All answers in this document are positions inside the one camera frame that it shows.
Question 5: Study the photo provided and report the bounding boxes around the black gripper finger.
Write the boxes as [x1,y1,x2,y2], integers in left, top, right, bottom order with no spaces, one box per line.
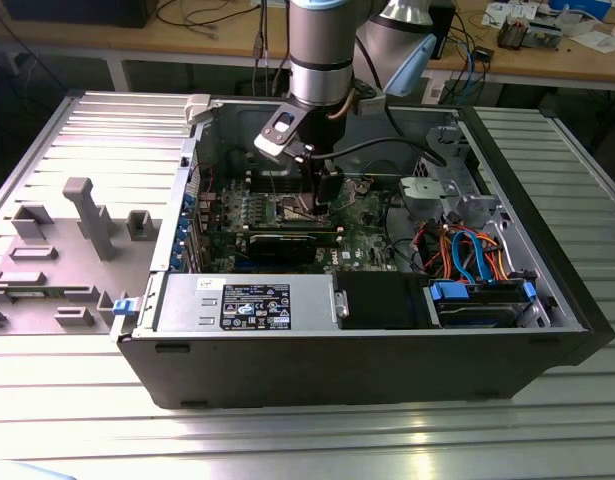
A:
[300,158,319,214]
[314,168,345,217]

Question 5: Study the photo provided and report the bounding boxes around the silver CPU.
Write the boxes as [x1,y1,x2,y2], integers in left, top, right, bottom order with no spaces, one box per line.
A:
[280,197,319,224]

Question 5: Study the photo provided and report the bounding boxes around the CPU socket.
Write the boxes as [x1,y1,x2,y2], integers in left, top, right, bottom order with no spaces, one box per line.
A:
[269,192,333,226]

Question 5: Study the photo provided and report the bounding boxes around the green motherboard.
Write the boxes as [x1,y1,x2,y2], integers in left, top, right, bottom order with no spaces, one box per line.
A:
[196,172,418,274]

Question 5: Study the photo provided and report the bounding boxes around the black graphics card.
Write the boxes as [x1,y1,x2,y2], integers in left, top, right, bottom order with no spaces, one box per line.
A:
[246,230,321,266]

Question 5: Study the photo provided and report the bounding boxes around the metal drive cage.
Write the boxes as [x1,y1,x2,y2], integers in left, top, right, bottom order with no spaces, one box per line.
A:
[399,124,503,224]

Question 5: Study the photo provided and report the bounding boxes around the grey case latch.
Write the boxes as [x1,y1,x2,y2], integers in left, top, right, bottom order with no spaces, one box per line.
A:
[184,93,213,126]

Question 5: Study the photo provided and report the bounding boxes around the hard disk in blue carrier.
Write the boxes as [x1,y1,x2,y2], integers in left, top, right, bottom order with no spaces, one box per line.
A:
[426,279,538,329]

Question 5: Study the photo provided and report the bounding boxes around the silver power supply unit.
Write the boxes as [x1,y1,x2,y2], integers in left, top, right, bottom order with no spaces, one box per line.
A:
[156,273,338,334]

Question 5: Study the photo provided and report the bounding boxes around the black PC case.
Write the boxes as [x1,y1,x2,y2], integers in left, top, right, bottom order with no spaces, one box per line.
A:
[109,91,615,411]

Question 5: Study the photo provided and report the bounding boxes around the white papers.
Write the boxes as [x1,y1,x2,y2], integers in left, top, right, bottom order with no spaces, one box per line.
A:
[481,2,538,26]
[569,22,615,55]

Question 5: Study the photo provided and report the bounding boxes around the metal heat sink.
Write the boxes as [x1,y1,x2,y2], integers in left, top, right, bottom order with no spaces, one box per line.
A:
[496,13,527,50]

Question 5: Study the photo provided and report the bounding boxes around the wooden desk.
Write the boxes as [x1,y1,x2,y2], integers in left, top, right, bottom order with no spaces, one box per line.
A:
[0,0,615,94]

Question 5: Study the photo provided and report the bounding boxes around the grey metal device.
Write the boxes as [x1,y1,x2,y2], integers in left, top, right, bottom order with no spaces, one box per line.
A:
[524,17,563,51]

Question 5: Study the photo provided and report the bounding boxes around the grey parts rack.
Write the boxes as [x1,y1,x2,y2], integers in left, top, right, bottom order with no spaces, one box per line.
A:
[0,177,163,336]

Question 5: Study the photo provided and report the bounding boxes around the blue box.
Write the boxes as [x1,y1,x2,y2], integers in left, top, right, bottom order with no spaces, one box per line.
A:
[546,0,613,21]

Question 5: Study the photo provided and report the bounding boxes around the large white camera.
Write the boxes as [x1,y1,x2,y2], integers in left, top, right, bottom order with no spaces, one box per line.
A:
[253,110,308,162]

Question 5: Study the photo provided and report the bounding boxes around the black camera cable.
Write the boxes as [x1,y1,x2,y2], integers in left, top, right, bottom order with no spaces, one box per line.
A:
[331,135,449,169]

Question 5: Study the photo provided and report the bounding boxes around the dark hanging cable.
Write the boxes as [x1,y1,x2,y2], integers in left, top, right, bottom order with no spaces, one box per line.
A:
[262,0,274,99]
[251,0,264,99]

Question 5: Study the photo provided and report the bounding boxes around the blue wire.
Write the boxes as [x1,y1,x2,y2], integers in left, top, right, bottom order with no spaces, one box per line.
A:
[451,227,493,286]

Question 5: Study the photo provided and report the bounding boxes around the blue cable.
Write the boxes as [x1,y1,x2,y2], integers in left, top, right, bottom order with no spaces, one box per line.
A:
[464,42,491,104]

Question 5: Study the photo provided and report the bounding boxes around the orange wire bundle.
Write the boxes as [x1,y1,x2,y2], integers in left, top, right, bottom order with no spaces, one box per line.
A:
[421,224,513,281]

